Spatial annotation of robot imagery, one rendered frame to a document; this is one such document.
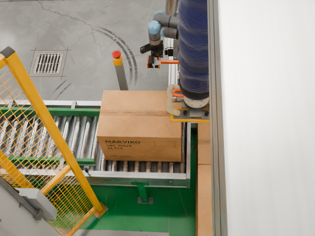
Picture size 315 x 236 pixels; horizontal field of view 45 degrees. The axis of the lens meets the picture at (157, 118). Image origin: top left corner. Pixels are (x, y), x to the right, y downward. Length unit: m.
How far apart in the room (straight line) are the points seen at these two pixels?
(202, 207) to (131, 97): 0.97
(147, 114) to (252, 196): 2.53
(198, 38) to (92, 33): 2.87
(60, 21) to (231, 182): 4.75
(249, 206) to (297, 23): 0.15
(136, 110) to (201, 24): 1.11
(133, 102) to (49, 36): 2.22
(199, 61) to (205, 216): 1.26
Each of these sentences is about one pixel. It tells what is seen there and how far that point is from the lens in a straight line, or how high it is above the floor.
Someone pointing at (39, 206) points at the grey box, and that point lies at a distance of 1.78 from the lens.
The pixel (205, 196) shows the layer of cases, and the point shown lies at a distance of 2.89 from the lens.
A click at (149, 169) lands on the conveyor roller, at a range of 2.97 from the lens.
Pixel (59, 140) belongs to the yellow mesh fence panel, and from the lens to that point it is 2.27.
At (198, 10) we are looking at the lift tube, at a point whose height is 2.04.
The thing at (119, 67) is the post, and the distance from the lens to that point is 3.08.
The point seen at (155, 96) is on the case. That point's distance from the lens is 2.82.
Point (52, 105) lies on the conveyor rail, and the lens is 3.39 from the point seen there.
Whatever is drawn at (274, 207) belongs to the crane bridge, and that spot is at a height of 3.05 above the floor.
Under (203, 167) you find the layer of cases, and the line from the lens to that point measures 2.98.
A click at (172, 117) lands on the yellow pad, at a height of 1.13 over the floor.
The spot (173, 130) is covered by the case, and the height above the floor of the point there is 0.95.
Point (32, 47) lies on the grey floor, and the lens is 4.74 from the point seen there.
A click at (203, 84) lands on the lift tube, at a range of 2.24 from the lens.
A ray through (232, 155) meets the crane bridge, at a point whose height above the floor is 3.05.
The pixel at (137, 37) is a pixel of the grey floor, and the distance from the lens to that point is 4.53.
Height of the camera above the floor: 3.26
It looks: 58 degrees down
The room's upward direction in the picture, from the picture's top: 6 degrees counter-clockwise
